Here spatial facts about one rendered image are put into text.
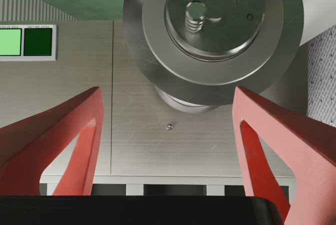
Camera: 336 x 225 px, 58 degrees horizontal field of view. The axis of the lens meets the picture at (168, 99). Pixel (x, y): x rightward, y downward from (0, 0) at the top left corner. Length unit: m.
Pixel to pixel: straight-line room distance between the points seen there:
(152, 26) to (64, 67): 0.39
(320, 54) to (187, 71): 0.29
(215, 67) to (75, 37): 0.42
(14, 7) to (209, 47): 3.34
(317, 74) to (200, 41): 0.30
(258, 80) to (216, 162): 0.35
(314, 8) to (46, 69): 0.48
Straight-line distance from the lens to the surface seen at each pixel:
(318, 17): 0.34
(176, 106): 0.50
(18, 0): 3.58
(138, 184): 0.60
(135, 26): 0.26
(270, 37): 0.26
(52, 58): 0.63
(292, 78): 0.62
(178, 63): 0.24
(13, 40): 0.67
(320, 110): 0.49
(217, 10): 0.24
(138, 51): 0.25
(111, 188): 0.68
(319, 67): 0.49
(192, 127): 0.58
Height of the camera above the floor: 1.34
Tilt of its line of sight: 4 degrees down
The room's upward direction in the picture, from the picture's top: 180 degrees counter-clockwise
